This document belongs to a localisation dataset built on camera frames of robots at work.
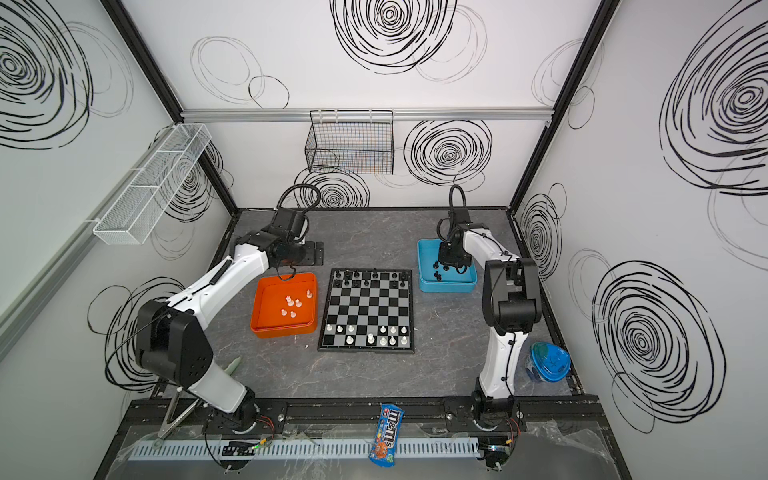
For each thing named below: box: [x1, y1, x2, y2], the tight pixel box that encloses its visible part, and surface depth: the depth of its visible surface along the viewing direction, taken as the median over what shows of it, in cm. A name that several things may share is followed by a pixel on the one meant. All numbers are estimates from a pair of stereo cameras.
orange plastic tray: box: [250, 273, 318, 339], surface depth 93 cm
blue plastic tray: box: [417, 239, 477, 293], surface depth 101 cm
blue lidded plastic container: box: [530, 342, 571, 381], surface depth 75 cm
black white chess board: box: [317, 268, 415, 354], surface depth 93 cm
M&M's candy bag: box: [368, 404, 405, 467], surface depth 72 cm
